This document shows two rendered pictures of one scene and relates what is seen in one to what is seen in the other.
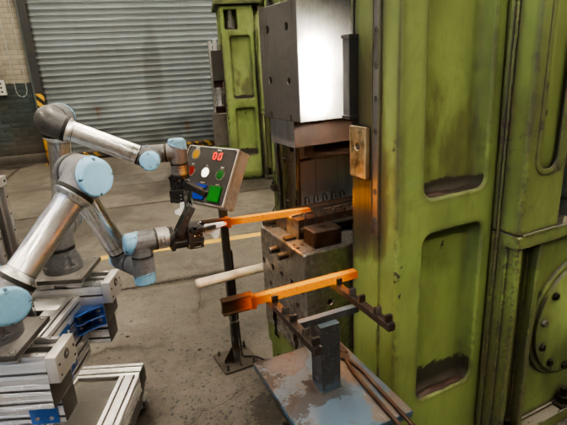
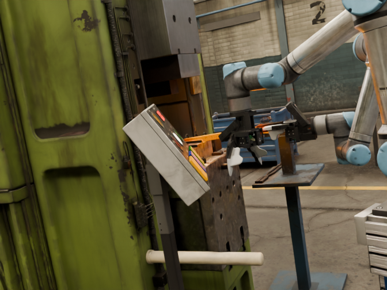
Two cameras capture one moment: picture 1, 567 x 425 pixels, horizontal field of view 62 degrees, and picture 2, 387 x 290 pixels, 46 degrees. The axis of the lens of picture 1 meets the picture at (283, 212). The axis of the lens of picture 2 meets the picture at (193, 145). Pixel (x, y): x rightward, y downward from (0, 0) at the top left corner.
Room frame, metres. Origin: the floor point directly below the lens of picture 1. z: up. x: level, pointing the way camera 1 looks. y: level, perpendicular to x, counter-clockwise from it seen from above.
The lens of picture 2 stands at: (3.02, 1.47, 1.26)
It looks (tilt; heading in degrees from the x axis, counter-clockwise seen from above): 8 degrees down; 231
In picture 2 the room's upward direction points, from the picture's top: 9 degrees counter-clockwise
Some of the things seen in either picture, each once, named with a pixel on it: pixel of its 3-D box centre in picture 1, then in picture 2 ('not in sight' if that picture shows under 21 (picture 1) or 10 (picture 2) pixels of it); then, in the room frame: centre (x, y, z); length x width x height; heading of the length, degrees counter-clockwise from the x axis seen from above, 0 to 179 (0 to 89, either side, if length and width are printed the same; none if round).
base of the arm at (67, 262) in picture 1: (61, 256); not in sight; (1.76, 0.90, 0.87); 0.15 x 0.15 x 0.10
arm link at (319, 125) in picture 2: (163, 238); (321, 125); (1.54, 0.42, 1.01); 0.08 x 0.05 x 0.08; 26
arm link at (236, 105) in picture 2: (180, 169); (240, 105); (1.96, 0.43, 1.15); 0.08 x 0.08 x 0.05
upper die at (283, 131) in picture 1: (329, 126); (146, 72); (1.87, -0.20, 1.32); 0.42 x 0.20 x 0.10; 116
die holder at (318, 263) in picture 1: (341, 274); (174, 206); (1.82, -0.23, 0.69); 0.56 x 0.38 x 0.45; 116
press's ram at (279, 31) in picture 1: (333, 60); (141, 15); (1.83, -0.22, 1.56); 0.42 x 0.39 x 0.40; 116
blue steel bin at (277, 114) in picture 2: not in sight; (245, 137); (-1.37, -2.86, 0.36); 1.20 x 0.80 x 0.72; 111
